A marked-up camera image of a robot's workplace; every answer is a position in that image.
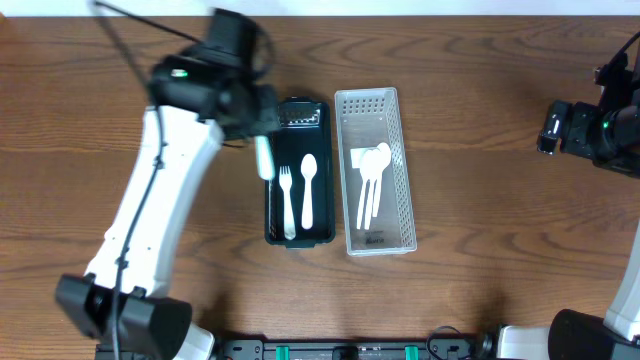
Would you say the pale green plastic fork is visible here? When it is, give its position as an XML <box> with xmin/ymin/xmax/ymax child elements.
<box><xmin>254</xmin><ymin>136</ymin><xmax>275</xmax><ymax>181</ymax></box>

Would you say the black plastic basket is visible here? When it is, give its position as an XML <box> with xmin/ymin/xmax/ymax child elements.
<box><xmin>265</xmin><ymin>97</ymin><xmax>335</xmax><ymax>249</ymax></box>

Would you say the white fork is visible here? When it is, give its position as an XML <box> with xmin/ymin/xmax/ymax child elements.
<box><xmin>279</xmin><ymin>166</ymin><xmax>296</xmax><ymax>240</ymax></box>

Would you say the white spoon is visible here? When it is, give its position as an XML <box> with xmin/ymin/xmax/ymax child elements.
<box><xmin>372</xmin><ymin>142</ymin><xmax>391</xmax><ymax>217</ymax></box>
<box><xmin>361</xmin><ymin>148</ymin><xmax>380</xmax><ymax>230</ymax></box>
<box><xmin>300</xmin><ymin>153</ymin><xmax>317</xmax><ymax>230</ymax></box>
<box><xmin>356</xmin><ymin>150</ymin><xmax>373</xmax><ymax>230</ymax></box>

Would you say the clear plastic basket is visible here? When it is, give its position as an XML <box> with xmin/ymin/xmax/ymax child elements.
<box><xmin>334</xmin><ymin>87</ymin><xmax>417</xmax><ymax>256</ymax></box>

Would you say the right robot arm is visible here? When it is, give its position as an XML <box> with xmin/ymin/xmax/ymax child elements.
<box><xmin>472</xmin><ymin>34</ymin><xmax>639</xmax><ymax>359</ymax></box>

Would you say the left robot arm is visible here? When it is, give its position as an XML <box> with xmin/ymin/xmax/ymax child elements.
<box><xmin>55</xmin><ymin>9</ymin><xmax>280</xmax><ymax>359</ymax></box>

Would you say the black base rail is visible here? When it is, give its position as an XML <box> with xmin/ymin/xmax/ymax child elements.
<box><xmin>94</xmin><ymin>324</ymin><xmax>494</xmax><ymax>360</ymax></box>

